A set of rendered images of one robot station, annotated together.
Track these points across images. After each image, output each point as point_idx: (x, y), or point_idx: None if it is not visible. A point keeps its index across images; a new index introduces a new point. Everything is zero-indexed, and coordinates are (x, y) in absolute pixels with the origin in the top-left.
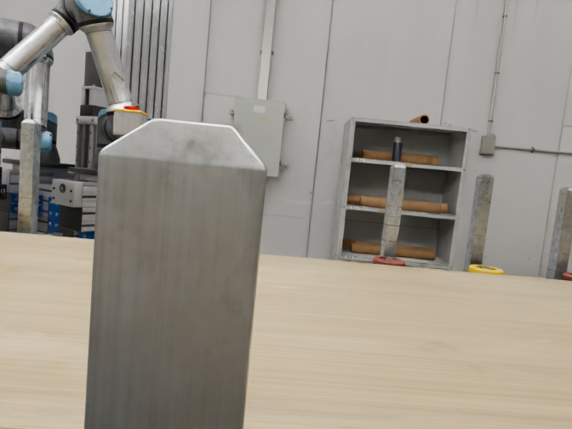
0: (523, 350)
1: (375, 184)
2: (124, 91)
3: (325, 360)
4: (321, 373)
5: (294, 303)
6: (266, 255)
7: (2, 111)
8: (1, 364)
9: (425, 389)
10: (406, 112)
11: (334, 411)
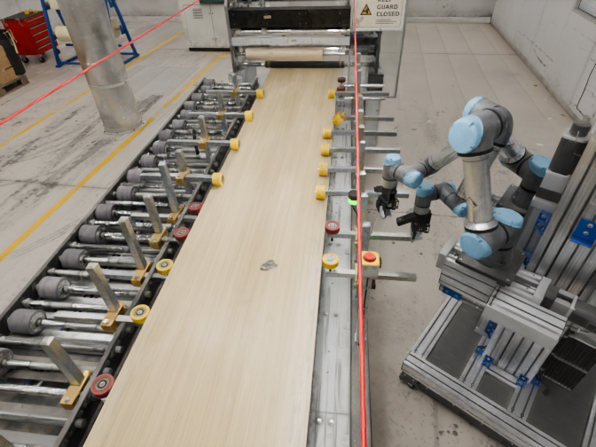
0: None
1: None
2: (474, 215)
3: (145, 405)
4: (137, 402)
5: (202, 404)
6: (304, 402)
7: (503, 157)
8: (162, 329)
9: (120, 432)
10: None
11: (119, 401)
